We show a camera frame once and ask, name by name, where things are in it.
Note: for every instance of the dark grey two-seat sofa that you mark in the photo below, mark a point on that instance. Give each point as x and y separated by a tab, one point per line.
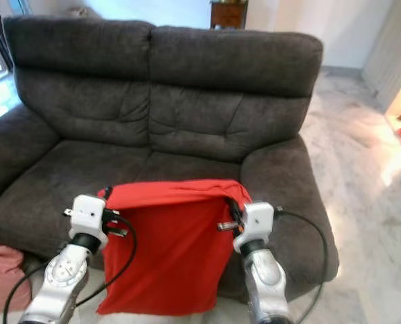
173	108

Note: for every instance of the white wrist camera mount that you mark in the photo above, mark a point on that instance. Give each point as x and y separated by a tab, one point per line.
258	223
91	214

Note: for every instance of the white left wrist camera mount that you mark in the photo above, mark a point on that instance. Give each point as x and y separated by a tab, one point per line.
91	214

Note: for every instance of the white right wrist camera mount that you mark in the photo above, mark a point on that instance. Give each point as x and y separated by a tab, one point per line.
258	223

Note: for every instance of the red pillow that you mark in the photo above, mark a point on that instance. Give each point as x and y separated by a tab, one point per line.
173	256

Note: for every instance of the pink striped cushion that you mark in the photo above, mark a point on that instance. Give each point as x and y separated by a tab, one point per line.
1	277

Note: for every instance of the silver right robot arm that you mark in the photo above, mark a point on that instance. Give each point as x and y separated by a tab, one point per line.
268	283

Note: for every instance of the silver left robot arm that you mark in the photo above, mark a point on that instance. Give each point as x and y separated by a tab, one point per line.
59	283

